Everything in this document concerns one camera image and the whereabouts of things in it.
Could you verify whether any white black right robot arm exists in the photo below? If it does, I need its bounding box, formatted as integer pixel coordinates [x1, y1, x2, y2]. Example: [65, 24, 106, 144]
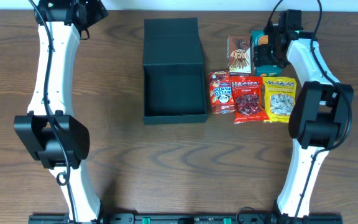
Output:
[256, 24, 354, 223]

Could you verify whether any dark green gift box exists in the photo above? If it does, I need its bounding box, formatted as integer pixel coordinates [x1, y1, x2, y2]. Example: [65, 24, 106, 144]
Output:
[142, 17, 208, 124]

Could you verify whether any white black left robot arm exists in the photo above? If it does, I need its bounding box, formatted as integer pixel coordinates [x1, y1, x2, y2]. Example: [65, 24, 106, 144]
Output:
[14, 0, 108, 223]

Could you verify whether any teal cookie box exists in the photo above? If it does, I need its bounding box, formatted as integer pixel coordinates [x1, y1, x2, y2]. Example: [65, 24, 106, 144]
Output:
[250, 30, 282, 77]

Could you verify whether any red Hacks candy bag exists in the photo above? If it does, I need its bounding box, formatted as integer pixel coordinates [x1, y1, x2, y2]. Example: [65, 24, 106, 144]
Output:
[231, 76, 269, 124]

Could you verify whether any Hello Panda snack bag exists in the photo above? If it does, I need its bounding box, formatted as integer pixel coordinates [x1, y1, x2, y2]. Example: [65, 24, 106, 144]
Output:
[208, 71, 235, 114]

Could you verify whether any brown Pocky box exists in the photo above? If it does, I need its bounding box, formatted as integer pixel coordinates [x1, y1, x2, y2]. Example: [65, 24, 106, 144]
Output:
[227, 35, 252, 75]

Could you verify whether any black mounting rail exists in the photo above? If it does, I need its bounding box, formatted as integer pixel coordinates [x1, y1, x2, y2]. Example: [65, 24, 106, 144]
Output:
[28, 213, 344, 224]

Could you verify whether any yellow Hacks candy bag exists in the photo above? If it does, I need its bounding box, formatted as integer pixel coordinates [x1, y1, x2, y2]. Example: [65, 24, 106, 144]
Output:
[263, 77, 296, 123]

